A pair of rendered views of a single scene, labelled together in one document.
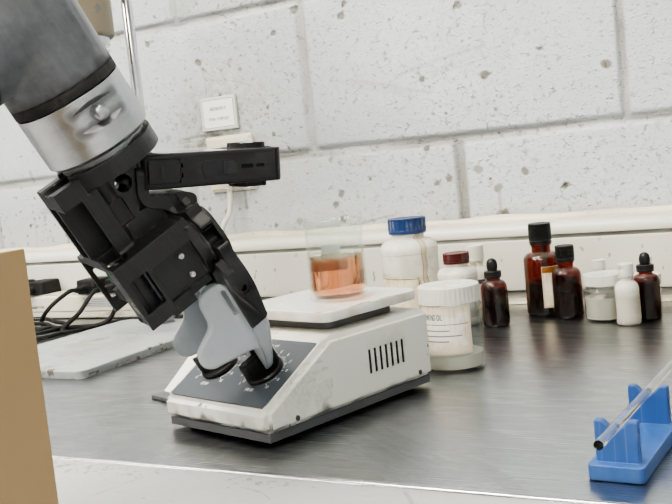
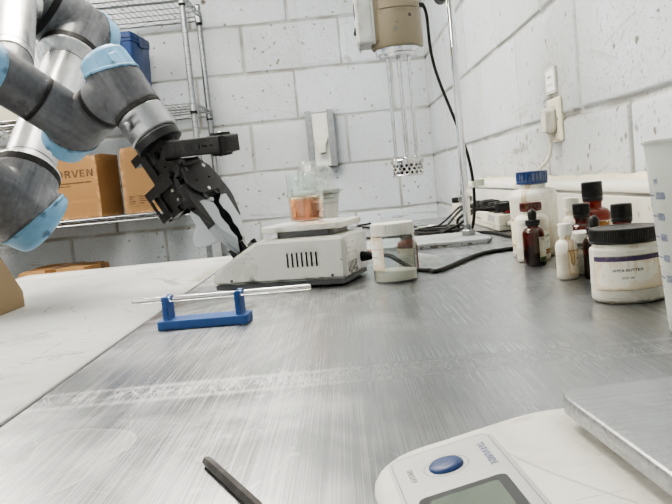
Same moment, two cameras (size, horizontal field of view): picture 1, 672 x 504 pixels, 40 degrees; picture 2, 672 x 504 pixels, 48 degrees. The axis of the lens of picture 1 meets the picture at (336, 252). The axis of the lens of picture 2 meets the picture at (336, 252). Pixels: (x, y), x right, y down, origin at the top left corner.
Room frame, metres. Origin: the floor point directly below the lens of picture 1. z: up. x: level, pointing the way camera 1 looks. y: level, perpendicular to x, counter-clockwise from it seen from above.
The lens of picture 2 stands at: (0.32, -0.97, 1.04)
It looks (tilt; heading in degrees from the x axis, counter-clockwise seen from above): 5 degrees down; 62
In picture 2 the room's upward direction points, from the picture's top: 6 degrees counter-clockwise
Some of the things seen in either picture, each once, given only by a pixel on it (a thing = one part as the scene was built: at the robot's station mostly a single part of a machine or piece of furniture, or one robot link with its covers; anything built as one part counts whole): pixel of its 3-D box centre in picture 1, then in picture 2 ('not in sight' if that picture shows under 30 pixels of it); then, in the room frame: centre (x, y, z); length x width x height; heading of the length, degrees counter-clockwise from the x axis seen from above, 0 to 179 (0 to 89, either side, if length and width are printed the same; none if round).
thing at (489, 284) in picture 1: (494, 291); (533, 237); (1.05, -0.18, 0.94); 0.03 x 0.03 x 0.08
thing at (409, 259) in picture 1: (410, 269); (534, 213); (1.13, -0.09, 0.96); 0.07 x 0.07 x 0.13
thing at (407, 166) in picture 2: not in sight; (403, 113); (1.17, 0.30, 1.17); 0.07 x 0.07 x 0.25
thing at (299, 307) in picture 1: (325, 302); (312, 224); (0.81, 0.01, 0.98); 0.12 x 0.12 x 0.01; 46
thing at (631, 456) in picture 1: (634, 428); (204, 308); (0.57, -0.18, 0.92); 0.10 x 0.03 x 0.04; 148
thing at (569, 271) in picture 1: (566, 281); (583, 235); (1.06, -0.26, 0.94); 0.03 x 0.03 x 0.08
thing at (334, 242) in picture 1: (337, 257); (304, 197); (0.79, 0.00, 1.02); 0.06 x 0.05 x 0.08; 38
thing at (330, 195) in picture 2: not in sight; (316, 196); (1.30, 0.98, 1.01); 0.14 x 0.14 x 0.21
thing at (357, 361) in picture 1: (309, 357); (298, 255); (0.79, 0.03, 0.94); 0.22 x 0.13 x 0.08; 136
